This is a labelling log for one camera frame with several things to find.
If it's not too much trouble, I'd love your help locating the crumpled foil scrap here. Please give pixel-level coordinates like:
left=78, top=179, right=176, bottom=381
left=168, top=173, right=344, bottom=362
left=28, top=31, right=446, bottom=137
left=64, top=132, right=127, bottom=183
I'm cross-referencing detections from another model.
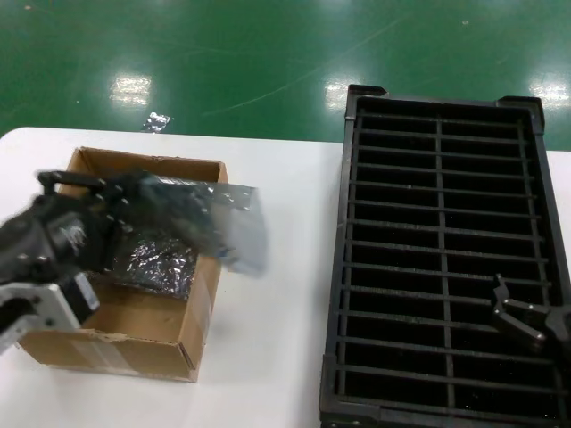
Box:
left=141, top=111, right=174, bottom=134

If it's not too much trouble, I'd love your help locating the silver aluminium wrist bracket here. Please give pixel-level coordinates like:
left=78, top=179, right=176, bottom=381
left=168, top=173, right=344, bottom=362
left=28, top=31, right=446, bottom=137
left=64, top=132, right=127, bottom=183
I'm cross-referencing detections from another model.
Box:
left=0, top=280, right=86, bottom=356

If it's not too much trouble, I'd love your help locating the grey translucent antistatic bag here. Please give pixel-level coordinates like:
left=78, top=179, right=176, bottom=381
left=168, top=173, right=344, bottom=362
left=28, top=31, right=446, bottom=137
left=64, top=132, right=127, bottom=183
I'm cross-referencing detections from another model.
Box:
left=133, top=171, right=269, bottom=281

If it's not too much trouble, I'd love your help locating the black slotted plastic container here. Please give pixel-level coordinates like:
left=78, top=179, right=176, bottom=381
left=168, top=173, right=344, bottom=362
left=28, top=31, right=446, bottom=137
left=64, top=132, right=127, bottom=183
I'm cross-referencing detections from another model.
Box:
left=317, top=83, right=571, bottom=428

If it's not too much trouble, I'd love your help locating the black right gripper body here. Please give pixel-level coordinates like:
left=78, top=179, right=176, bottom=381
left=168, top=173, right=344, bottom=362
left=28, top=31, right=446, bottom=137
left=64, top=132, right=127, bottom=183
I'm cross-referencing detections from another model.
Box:
left=547, top=304, right=571, bottom=349

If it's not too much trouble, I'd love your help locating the black labelled wrist camera box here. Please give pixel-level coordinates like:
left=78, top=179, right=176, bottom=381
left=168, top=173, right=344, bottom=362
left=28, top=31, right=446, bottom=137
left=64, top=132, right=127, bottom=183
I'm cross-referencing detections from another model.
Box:
left=60, top=271, right=102, bottom=325

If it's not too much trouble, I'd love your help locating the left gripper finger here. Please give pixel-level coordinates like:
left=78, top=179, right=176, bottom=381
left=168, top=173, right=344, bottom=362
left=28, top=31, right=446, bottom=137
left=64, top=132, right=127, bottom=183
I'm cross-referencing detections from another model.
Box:
left=97, top=195, right=135, bottom=274
left=36, top=168, right=139, bottom=200

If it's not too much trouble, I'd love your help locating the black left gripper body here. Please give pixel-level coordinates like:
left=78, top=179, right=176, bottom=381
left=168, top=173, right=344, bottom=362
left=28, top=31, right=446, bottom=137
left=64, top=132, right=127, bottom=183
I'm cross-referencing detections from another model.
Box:
left=0, top=195, right=115, bottom=286

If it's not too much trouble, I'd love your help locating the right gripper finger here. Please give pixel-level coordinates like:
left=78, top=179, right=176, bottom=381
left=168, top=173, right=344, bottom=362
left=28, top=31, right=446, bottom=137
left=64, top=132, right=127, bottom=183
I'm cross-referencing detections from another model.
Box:
left=490, top=273, right=548, bottom=356

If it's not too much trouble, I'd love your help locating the brown open cardboard box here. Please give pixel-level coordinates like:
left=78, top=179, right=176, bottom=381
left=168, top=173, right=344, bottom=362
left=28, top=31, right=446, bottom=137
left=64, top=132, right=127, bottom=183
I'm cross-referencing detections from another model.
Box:
left=15, top=146, right=233, bottom=383

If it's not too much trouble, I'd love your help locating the bagged graphics card shiny wrap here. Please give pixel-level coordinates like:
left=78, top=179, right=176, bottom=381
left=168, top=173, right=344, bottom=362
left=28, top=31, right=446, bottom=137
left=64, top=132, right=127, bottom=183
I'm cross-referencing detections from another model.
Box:
left=109, top=235, right=200, bottom=300

